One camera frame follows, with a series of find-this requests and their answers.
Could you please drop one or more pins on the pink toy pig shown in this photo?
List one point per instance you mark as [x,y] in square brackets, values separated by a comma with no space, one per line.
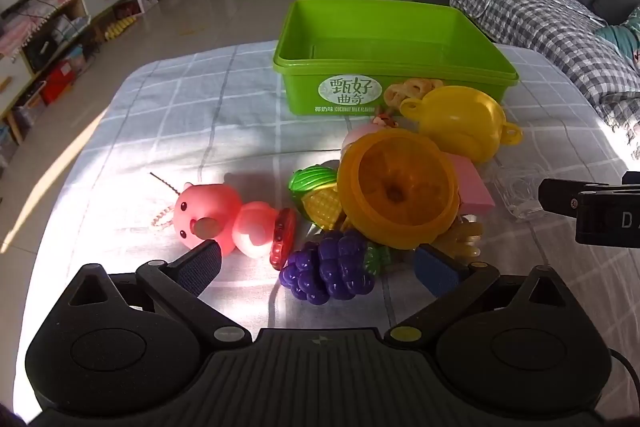
[210,212]

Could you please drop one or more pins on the pink capsule egg toy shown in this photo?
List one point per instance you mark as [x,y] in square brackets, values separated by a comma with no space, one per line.
[356,137]

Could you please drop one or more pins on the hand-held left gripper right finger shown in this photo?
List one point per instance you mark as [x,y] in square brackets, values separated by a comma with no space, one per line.
[437,269]

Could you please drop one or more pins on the red toy fruit slice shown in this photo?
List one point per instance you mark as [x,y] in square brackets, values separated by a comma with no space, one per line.
[282,239]

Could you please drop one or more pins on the purple toy grapes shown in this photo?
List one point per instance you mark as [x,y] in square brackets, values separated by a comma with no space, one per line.
[330,267]

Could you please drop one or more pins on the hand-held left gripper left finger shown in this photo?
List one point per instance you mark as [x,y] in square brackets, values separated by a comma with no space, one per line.
[202,264]

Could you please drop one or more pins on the wooden shelf unit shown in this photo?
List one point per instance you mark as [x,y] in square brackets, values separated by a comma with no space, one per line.
[30,67]

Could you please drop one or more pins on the green leafy toy fruit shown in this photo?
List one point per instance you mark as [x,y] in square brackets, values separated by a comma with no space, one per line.
[377,259]

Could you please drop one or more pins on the yellow toy pot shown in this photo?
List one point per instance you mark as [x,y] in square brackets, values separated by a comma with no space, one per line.
[460,122]

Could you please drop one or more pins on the pink rectangular box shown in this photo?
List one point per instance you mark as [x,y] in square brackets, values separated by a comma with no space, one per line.
[472,187]

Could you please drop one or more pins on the plaid blanket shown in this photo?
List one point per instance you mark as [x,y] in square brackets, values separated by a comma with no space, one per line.
[530,22]

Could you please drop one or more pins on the green plastic box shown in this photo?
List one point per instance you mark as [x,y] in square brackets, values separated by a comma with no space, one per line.
[350,74]

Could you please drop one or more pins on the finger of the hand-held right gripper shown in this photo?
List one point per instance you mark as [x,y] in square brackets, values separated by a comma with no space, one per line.
[559,198]

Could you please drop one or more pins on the grey checked tablecloth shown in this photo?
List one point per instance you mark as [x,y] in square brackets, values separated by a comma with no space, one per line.
[175,107]

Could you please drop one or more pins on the teal patterned clothing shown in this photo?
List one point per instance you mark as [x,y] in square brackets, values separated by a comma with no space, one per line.
[622,39]

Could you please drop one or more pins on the yellow toy corn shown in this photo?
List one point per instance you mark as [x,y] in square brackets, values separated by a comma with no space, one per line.
[322,204]

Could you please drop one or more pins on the orange plastic bowl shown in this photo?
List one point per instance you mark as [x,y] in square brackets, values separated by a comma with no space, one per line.
[395,187]

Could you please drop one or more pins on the clear plastic cup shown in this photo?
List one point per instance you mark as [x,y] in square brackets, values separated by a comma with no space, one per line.
[517,194]

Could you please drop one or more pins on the row of yellow items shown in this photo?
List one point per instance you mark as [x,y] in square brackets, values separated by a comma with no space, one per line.
[119,29]

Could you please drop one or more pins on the pink lace cloth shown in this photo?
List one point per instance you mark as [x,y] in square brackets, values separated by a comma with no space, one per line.
[30,24]

